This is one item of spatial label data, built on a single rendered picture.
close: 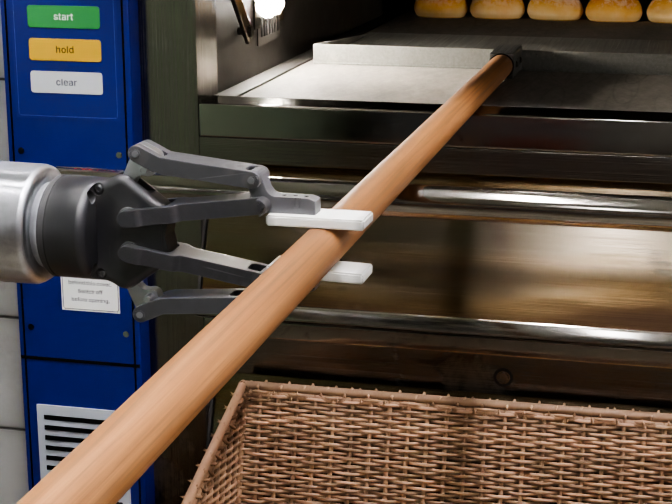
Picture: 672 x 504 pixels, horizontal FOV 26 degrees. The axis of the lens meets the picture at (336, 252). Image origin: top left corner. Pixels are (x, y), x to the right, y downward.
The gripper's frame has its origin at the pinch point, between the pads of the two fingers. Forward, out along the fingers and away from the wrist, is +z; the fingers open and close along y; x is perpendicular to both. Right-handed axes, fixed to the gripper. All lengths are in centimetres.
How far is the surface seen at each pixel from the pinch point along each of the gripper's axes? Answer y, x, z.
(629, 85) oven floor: 1, -90, 16
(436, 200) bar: 2.7, -26.9, 3.3
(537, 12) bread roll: 0, -167, -5
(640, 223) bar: 3.6, -27.2, 20.8
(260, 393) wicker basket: 35, -60, -23
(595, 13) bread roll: 0, -167, 6
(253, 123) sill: 4, -64, -25
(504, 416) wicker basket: 35, -61, 6
